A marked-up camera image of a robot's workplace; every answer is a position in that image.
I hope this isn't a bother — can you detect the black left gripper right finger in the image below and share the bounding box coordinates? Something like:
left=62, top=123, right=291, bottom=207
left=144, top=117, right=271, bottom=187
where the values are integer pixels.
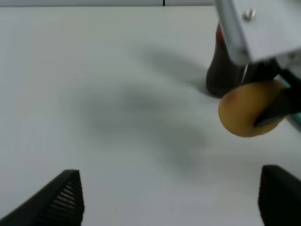
left=258, top=165, right=301, bottom=226

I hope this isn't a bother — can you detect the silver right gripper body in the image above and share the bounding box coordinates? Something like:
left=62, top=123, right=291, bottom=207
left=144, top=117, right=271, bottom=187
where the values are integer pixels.
left=214, top=0, right=301, bottom=78

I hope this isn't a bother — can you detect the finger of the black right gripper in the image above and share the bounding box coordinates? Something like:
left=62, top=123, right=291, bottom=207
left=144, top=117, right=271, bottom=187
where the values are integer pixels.
left=254, top=74, right=301, bottom=127

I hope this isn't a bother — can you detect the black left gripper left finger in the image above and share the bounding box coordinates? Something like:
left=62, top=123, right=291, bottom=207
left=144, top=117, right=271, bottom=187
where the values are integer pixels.
left=0, top=169, right=85, bottom=226

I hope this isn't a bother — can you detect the yellow-brown potato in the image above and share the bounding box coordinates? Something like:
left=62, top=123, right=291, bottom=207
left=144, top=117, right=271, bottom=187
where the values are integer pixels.
left=218, top=80, right=287, bottom=137

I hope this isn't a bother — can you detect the cola bottle yellow cap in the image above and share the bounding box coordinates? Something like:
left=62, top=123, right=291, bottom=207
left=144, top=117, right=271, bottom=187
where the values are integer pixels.
left=206, top=26, right=245, bottom=98

